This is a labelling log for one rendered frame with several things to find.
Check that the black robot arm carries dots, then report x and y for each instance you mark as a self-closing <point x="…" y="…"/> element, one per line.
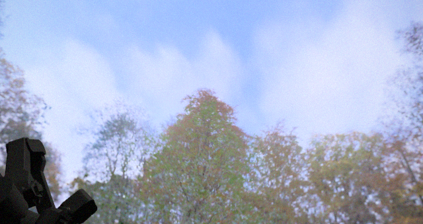
<point x="24" y="186"/>

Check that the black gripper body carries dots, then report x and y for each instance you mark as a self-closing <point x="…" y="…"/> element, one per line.
<point x="50" y="216"/>

